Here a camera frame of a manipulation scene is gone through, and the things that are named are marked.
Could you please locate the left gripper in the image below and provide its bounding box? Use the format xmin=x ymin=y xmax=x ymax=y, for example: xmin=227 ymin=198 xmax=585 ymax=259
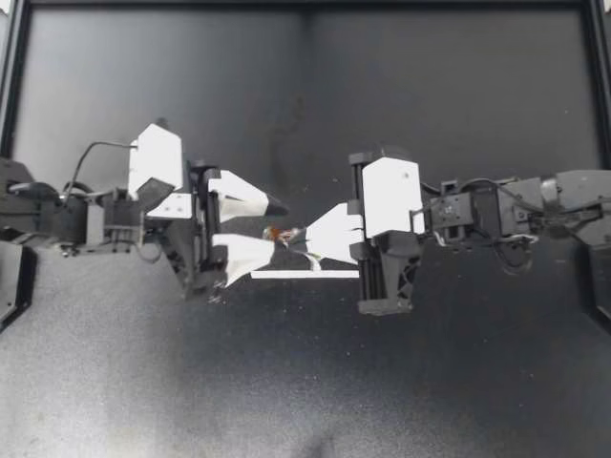
xmin=160 ymin=160 xmax=291 ymax=302

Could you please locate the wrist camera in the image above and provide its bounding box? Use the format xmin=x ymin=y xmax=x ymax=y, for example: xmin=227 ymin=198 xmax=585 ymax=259
xmin=127 ymin=116 xmax=193 ymax=221
xmin=360 ymin=155 xmax=425 ymax=239

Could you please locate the candy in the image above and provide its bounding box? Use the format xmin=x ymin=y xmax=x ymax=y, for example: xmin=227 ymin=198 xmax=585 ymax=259
xmin=263 ymin=225 xmax=302 ymax=250

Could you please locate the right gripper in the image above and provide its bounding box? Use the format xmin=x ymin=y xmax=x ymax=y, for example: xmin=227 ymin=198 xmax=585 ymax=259
xmin=289 ymin=151 xmax=422 ymax=317

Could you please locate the black camera cable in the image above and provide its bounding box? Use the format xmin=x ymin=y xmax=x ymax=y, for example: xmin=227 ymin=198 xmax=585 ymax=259
xmin=60 ymin=139 xmax=138 ymax=204

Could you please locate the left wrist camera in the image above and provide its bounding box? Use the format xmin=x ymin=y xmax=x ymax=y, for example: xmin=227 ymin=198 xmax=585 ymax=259
xmin=127 ymin=116 xmax=193 ymax=221

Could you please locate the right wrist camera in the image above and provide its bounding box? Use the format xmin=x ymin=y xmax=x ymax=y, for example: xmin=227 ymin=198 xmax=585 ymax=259
xmin=360 ymin=155 xmax=425 ymax=239

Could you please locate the black frame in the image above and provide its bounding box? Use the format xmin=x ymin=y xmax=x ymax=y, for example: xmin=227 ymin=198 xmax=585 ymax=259
xmin=0 ymin=0 xmax=611 ymax=335

